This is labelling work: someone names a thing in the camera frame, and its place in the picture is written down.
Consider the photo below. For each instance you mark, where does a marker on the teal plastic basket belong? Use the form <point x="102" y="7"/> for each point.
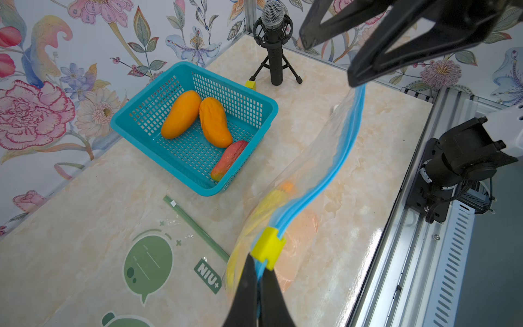
<point x="191" y="157"/>

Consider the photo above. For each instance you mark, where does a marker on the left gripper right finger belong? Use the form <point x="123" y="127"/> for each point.
<point x="273" y="309"/>

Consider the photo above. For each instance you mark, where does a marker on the orange mango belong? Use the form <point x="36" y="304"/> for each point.
<point x="183" y="114"/>
<point x="214" y="123"/>

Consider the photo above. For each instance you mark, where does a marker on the clear blue-zip bag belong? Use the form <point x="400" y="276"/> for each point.
<point x="300" y="183"/>

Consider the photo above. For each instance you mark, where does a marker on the clear green-zip bag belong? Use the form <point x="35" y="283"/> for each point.
<point x="169" y="274"/>

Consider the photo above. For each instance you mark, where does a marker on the small yellow cube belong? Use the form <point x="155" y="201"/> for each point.
<point x="251" y="84"/>

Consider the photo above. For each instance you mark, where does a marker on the red mango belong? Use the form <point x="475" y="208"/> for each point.
<point x="230" y="155"/>

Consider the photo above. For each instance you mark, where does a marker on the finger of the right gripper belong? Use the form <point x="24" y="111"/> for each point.
<point x="315" y="30"/>
<point x="459" y="25"/>

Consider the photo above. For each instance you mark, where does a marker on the black microphone on stand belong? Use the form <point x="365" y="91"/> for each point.
<point x="271" y="31"/>

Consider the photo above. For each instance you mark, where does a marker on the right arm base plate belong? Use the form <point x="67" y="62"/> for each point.
<point x="431" y="193"/>

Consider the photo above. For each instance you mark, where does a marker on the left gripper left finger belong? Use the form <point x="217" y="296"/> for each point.
<point x="243" y="311"/>

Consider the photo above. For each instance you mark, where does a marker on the aluminium front rail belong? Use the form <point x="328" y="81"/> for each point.
<point x="417" y="273"/>

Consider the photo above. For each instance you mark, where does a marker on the yellow zipper slider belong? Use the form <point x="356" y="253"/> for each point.
<point x="267" y="250"/>

